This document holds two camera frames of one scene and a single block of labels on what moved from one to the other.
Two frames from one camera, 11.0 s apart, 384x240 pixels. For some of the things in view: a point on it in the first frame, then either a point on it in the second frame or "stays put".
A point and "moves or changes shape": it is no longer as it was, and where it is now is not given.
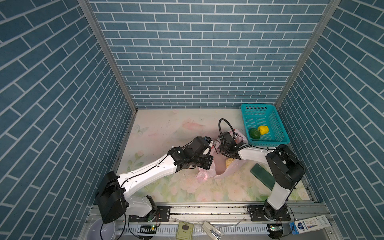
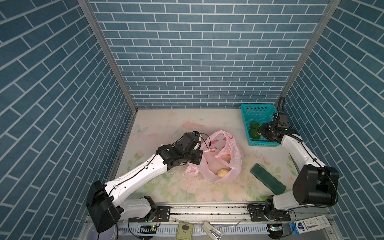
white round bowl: [98, 227] stays put
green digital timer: [184, 230] stays put
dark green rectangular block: [263, 175] stays put
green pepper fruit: [255, 133] stays put
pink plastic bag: [219, 170] moves or changes shape
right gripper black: [220, 146] → [262, 128]
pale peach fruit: [228, 161] → [222, 173]
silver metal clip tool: [211, 229] stays put
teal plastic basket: [263, 125] stays put
